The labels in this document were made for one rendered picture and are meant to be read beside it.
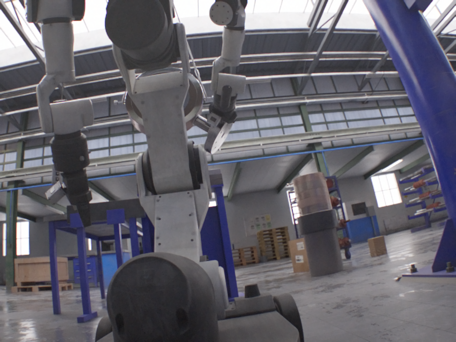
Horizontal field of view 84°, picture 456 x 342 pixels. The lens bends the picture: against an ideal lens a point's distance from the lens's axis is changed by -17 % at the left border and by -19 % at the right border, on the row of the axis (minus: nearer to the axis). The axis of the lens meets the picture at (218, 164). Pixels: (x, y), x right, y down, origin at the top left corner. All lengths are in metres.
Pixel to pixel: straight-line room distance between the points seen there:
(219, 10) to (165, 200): 0.58
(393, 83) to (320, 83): 3.35
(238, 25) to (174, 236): 0.65
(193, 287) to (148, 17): 0.44
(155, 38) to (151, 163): 0.37
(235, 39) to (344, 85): 11.11
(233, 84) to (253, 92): 9.59
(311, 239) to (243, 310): 2.41
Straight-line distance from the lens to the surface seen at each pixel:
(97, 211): 2.37
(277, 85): 11.00
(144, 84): 0.82
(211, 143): 1.30
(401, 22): 2.15
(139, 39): 0.56
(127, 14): 0.58
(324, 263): 3.20
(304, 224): 3.21
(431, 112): 1.90
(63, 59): 0.69
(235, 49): 1.01
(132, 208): 2.30
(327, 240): 3.20
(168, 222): 0.74
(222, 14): 0.95
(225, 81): 1.05
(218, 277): 0.55
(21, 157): 11.31
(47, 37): 0.70
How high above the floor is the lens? 0.33
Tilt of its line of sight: 18 degrees up
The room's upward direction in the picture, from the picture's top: 9 degrees counter-clockwise
